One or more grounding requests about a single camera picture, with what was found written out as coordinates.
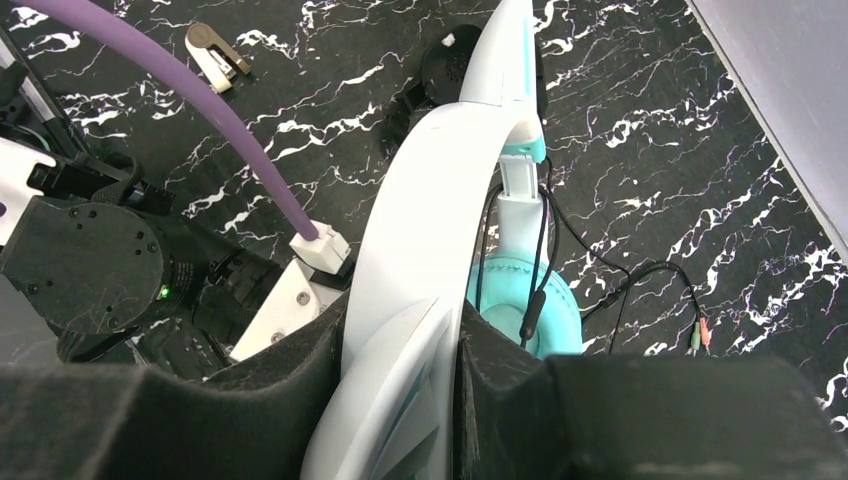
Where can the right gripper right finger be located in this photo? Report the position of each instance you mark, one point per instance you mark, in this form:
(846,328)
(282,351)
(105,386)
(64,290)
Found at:
(632,417)

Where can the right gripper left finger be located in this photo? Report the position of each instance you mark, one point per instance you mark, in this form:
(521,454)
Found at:
(252,420)

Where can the teal cat-ear headphones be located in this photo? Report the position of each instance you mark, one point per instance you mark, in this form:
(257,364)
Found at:
(460,200)

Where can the black headphones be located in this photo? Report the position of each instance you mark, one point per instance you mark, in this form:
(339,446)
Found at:
(443,69)

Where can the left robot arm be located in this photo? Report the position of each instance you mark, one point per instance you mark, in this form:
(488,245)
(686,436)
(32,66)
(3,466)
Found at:
(99,254)

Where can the small tan white clip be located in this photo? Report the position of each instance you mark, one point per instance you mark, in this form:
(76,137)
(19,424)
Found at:
(217,60)

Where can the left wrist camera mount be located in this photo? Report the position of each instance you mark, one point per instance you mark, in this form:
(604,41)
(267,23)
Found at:
(320,273)

